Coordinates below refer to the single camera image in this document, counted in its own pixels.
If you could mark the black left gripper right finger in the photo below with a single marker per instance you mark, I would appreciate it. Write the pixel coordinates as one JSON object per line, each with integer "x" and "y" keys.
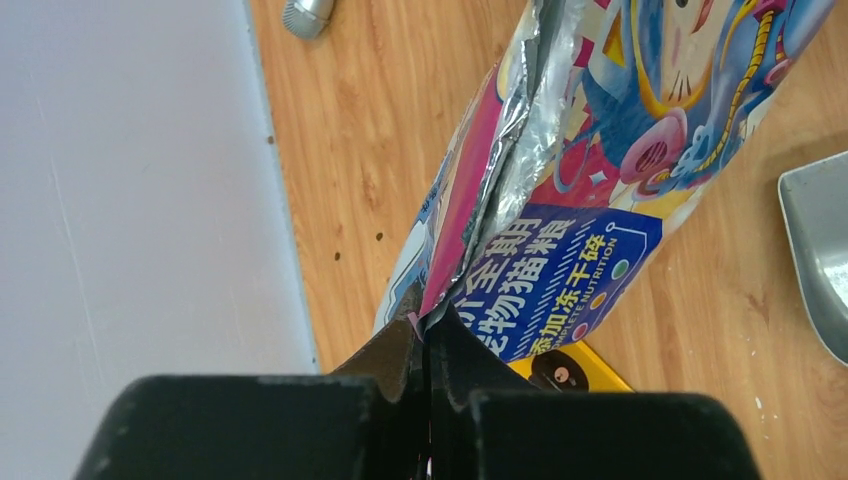
{"x": 487, "y": 422}

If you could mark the silver metal hook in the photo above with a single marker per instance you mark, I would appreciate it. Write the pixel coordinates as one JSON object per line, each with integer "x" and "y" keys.
{"x": 813, "y": 199}

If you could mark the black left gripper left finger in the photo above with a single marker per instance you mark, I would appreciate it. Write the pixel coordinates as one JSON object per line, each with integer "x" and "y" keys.
{"x": 363, "y": 420}

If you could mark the colourful pet food bag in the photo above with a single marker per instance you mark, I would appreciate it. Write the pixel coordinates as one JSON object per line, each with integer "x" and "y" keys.
{"x": 590, "y": 141}

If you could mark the yellow double bowl tray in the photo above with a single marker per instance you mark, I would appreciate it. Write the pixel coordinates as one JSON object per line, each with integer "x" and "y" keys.
{"x": 574, "y": 367}

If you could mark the silver microphone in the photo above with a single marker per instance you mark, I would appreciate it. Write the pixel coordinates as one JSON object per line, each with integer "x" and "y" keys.
{"x": 306, "y": 19}

